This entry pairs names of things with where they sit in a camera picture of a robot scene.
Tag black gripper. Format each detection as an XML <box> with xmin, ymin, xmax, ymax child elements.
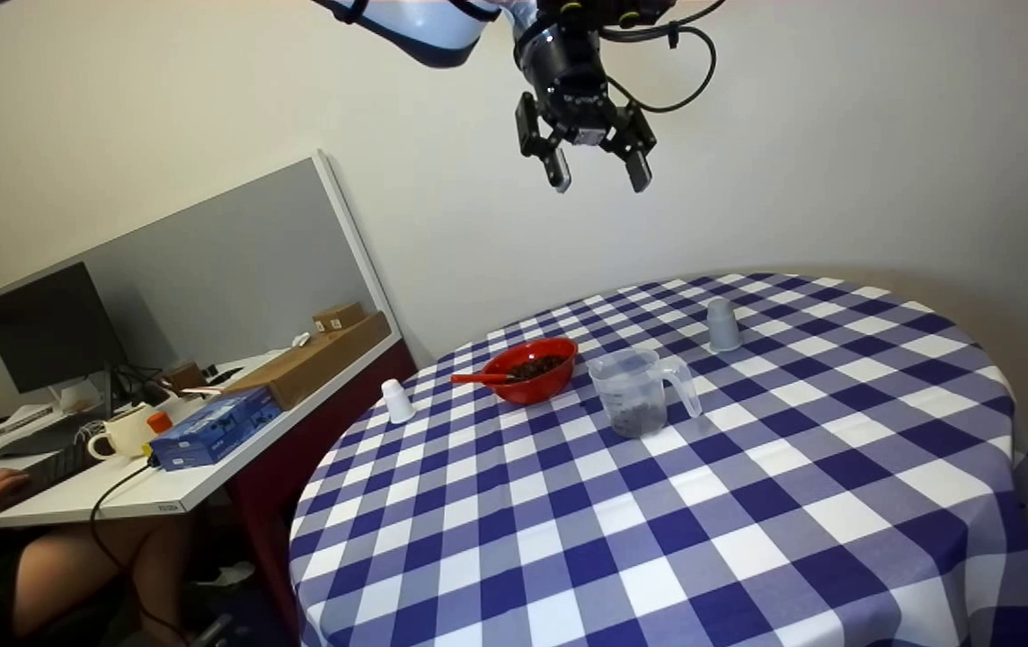
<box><xmin>513</xmin><ymin>23</ymin><xmax>658</xmax><ymax>193</ymax></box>

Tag clear plastic measuring jug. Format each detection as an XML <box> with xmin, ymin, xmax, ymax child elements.
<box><xmin>587</xmin><ymin>349</ymin><xmax>706</xmax><ymax>437</ymax></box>

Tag red plastic spoon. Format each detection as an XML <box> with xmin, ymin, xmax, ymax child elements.
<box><xmin>451</xmin><ymin>369</ymin><xmax>523</xmax><ymax>388</ymax></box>

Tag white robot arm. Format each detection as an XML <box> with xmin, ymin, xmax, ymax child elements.
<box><xmin>315</xmin><ymin>0</ymin><xmax>671</xmax><ymax>189</ymax></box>

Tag coffee beans in bowl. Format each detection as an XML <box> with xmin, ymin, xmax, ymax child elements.
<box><xmin>513</xmin><ymin>356</ymin><xmax>566</xmax><ymax>380</ymax></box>

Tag red plastic bowl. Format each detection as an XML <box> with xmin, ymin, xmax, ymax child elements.
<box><xmin>487</xmin><ymin>339</ymin><xmax>578</xmax><ymax>407</ymax></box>

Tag small clear plastic cup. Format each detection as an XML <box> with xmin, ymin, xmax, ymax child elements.
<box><xmin>709</xmin><ymin>295</ymin><xmax>739</xmax><ymax>353</ymax></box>

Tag white upside-down paper cup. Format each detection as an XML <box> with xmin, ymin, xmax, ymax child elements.
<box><xmin>381</xmin><ymin>376</ymin><xmax>412</xmax><ymax>425</ymax></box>

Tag brown cardboard box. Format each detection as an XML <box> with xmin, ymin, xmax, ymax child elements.
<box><xmin>227</xmin><ymin>303</ymin><xmax>393</xmax><ymax>410</ymax></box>

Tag grey desk partition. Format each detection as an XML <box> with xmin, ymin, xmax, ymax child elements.
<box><xmin>0</xmin><ymin>152</ymin><xmax>388</xmax><ymax>367</ymax></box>

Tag blue white checkered tablecloth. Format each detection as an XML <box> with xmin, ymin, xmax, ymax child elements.
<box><xmin>289</xmin><ymin>274</ymin><xmax>1028</xmax><ymax>647</ymax></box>

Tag blue box on desk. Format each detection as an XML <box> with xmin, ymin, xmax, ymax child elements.
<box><xmin>152</xmin><ymin>388</ymin><xmax>280</xmax><ymax>472</ymax></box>

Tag white mug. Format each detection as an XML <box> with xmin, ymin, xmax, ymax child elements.
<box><xmin>85</xmin><ymin>410</ymin><xmax>155</xmax><ymax>461</ymax></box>

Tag black computer monitor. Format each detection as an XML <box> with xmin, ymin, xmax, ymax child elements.
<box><xmin>0</xmin><ymin>263</ymin><xmax>125</xmax><ymax>392</ymax></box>

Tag white office desk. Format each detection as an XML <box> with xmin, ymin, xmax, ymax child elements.
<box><xmin>0</xmin><ymin>329</ymin><xmax>407</xmax><ymax>533</ymax></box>

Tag black keyboard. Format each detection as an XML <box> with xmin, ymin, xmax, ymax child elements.
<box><xmin>0</xmin><ymin>419</ymin><xmax>102</xmax><ymax>509</ymax></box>

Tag person's bare leg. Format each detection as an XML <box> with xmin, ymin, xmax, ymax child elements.
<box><xmin>10</xmin><ymin>517</ymin><xmax>192</xmax><ymax>647</ymax></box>

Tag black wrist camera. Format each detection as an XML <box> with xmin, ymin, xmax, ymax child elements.
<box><xmin>537</xmin><ymin>0</ymin><xmax>676</xmax><ymax>30</ymax></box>

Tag black desk cable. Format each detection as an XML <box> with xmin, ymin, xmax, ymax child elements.
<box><xmin>85</xmin><ymin>456</ymin><xmax>195</xmax><ymax>642</ymax></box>

